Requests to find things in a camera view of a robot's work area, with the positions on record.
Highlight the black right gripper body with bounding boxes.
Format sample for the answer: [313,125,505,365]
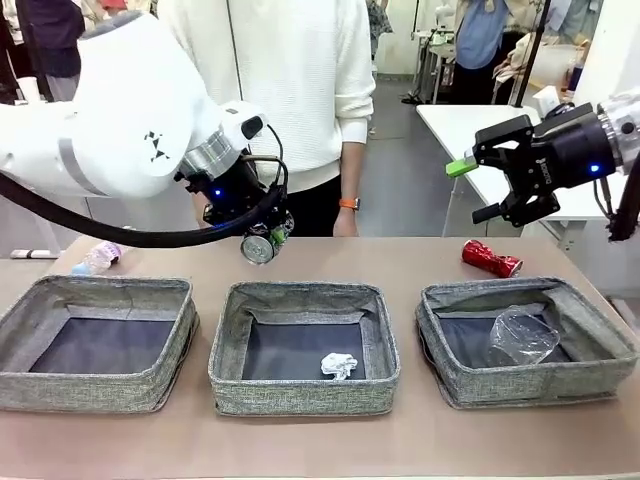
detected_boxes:
[509,102,616,194]

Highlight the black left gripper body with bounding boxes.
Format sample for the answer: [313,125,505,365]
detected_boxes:
[187,149,269,226]

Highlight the crushed black Pepsi can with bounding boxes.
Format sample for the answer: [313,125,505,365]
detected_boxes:
[239,221,290,266]

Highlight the crushed pink-label plastic bottle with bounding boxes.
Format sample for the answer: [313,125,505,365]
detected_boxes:
[71,240,125,276]

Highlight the clear plastic cup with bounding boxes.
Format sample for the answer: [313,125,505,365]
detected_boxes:
[488,305,561,369]

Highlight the white paper ball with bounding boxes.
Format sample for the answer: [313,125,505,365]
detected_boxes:
[319,352,360,382]

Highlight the person's left forearm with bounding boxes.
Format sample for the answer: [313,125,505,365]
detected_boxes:
[337,139,366,201]

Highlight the person's left hand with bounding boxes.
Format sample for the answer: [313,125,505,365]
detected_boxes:
[332,207,360,238]

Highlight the person's black trousers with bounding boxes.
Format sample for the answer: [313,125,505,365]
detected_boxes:
[279,174,346,239]

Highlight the small white box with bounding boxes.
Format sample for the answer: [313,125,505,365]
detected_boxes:
[532,84,562,119]

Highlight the large white background table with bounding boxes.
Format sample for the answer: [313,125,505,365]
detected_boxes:
[416,102,640,261]

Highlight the crushed red soda can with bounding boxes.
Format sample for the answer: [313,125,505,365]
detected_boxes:
[460,238,525,279]

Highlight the black stand pole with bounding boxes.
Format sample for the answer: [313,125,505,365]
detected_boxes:
[513,0,553,107]

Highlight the bystander in blue shirt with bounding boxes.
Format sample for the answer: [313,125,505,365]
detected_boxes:
[452,0,507,106]

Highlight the person's white sweater torso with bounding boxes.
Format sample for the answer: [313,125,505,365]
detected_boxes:
[157,0,377,196]

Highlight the grey fabric basket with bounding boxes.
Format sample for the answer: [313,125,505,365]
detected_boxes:
[414,277,640,411]
[208,281,401,418]
[0,274,200,414]

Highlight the white power strip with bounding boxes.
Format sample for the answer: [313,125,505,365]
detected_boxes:
[10,248,62,260]

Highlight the white paper cup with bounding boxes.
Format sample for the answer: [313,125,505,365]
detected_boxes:
[17,76,40,104]

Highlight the bystander in dark top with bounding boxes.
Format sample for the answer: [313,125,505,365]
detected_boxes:
[0,0,84,101]

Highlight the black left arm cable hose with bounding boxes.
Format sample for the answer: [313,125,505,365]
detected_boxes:
[0,157,290,250]

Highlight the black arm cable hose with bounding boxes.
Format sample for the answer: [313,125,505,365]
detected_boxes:
[594,149,640,244]
[0,157,290,250]

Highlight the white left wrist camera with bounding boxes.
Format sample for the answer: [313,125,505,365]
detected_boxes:
[222,101,270,142]

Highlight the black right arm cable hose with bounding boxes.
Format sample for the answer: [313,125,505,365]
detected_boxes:
[594,149,640,244]

